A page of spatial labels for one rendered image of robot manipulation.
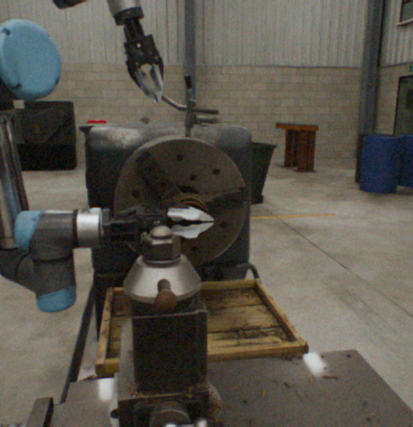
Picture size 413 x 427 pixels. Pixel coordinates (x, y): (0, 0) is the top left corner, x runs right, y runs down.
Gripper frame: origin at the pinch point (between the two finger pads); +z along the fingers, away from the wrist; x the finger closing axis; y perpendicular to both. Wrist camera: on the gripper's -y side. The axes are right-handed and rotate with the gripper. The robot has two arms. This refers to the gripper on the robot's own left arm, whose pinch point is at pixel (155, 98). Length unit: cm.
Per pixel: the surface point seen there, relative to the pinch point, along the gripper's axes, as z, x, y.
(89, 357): 68, -46, -10
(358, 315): 166, 85, -117
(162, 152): 11.9, -3.4, 16.1
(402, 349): 168, 89, -77
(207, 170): 19.0, 5.1, 16.0
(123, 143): 8.0, -11.8, 0.2
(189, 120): 7.2, 5.0, 12.7
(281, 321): 48, 7, 40
